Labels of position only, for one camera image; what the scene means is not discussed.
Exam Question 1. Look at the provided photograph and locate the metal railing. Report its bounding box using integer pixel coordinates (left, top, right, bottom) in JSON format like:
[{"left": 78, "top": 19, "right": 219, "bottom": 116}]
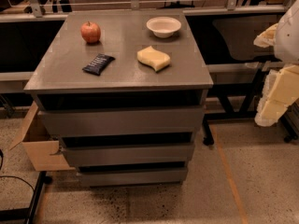
[{"left": 0, "top": 0, "right": 299, "bottom": 24}]

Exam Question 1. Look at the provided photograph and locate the grey bottom drawer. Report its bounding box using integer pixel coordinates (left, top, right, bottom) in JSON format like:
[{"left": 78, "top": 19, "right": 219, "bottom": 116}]
[{"left": 77, "top": 167, "right": 188, "bottom": 187}]

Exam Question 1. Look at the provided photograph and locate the cardboard box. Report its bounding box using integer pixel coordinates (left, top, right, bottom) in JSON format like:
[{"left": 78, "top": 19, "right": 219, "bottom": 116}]
[{"left": 9, "top": 102, "right": 73, "bottom": 171}]

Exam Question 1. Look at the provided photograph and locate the grey middle drawer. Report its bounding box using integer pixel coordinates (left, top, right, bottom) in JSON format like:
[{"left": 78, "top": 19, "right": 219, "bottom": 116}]
[{"left": 63, "top": 143, "right": 194, "bottom": 167}]

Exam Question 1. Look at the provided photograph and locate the grey drawer cabinet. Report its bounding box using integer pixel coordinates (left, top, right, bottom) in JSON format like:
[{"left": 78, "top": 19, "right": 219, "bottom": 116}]
[{"left": 23, "top": 10, "right": 214, "bottom": 188}]

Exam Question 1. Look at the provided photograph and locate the yellow sponge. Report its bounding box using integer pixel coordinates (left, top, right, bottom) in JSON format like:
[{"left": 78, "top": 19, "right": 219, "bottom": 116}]
[{"left": 137, "top": 46, "right": 170, "bottom": 72}]

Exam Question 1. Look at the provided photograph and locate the dark snack bag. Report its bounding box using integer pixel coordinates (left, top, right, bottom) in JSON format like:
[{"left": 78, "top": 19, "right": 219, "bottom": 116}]
[{"left": 82, "top": 53, "right": 115, "bottom": 76}]

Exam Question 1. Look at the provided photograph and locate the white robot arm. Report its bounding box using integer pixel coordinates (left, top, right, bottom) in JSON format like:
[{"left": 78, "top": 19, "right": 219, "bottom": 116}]
[{"left": 253, "top": 0, "right": 299, "bottom": 127}]

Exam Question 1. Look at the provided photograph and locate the black cable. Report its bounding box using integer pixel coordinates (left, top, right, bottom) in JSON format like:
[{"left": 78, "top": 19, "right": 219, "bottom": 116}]
[{"left": 0, "top": 148, "right": 36, "bottom": 194}]

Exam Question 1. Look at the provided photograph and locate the grey top drawer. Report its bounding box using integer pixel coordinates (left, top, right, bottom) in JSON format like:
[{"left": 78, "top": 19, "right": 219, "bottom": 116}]
[{"left": 39, "top": 107, "right": 204, "bottom": 137}]

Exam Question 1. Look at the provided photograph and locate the grey drawer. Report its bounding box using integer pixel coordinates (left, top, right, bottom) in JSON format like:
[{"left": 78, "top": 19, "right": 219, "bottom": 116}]
[
  {"left": 39, "top": 107, "right": 204, "bottom": 137},
  {"left": 77, "top": 167, "right": 188, "bottom": 187},
  {"left": 63, "top": 143, "right": 194, "bottom": 167}
]

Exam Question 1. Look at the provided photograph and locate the white bowl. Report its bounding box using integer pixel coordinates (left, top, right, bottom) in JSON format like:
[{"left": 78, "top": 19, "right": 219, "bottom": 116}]
[{"left": 147, "top": 17, "right": 181, "bottom": 38}]

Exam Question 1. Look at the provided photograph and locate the red apple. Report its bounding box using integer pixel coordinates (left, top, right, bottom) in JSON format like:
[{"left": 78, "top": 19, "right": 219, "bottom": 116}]
[{"left": 80, "top": 21, "right": 101, "bottom": 44}]

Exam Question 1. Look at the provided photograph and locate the black side table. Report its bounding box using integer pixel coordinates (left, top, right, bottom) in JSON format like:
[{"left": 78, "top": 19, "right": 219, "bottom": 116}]
[{"left": 197, "top": 14, "right": 279, "bottom": 146}]

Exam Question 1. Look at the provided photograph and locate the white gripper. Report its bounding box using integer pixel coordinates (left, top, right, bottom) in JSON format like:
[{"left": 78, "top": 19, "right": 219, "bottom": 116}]
[{"left": 253, "top": 23, "right": 299, "bottom": 127}]

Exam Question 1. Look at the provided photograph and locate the black floor frame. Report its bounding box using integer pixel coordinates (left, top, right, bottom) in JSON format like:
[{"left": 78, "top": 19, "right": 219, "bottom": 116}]
[{"left": 0, "top": 171, "right": 53, "bottom": 224}]

